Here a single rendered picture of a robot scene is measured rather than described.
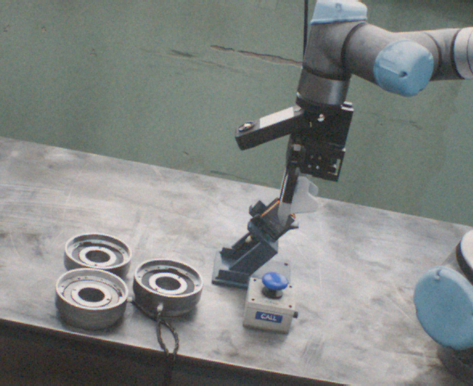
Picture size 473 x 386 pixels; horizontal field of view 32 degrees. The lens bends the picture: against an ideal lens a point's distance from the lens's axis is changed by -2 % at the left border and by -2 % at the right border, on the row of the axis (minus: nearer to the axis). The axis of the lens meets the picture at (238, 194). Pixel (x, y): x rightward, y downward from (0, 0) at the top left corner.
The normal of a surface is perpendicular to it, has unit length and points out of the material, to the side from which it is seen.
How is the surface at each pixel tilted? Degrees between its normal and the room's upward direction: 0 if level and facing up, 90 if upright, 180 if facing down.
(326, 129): 90
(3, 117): 90
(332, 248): 0
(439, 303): 97
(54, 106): 90
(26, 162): 0
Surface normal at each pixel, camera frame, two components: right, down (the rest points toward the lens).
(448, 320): -0.77, 0.27
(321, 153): -0.05, 0.43
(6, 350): 0.18, -0.88
